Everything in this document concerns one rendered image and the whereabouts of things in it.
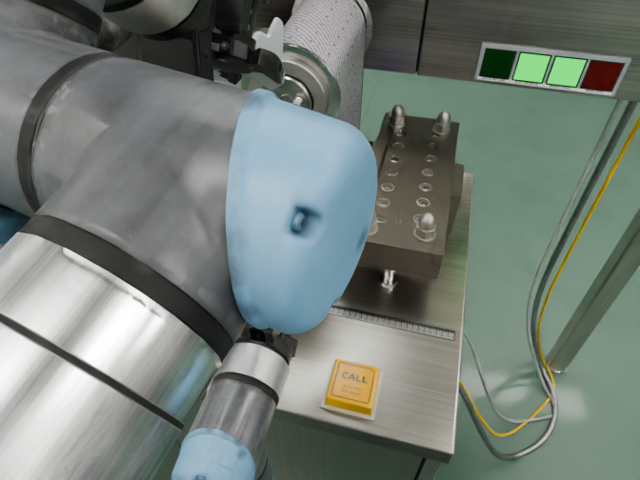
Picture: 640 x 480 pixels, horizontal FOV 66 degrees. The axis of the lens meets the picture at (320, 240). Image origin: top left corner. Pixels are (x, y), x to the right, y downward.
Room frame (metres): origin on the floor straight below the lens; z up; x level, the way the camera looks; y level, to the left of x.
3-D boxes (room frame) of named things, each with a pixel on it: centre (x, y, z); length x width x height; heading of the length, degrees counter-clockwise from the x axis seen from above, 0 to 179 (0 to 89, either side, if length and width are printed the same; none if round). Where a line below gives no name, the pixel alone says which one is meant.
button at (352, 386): (0.36, -0.05, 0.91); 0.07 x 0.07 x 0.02; 75
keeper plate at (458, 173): (0.73, -0.26, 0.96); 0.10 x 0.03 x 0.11; 165
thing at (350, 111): (0.74, -0.05, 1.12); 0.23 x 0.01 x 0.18; 165
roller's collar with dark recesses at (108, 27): (0.67, 0.29, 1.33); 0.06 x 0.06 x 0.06; 75
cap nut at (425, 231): (0.58, -0.17, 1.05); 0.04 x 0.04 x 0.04
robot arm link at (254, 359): (0.28, 0.08, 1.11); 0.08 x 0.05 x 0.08; 75
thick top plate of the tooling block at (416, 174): (0.74, -0.17, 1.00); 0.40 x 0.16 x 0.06; 165
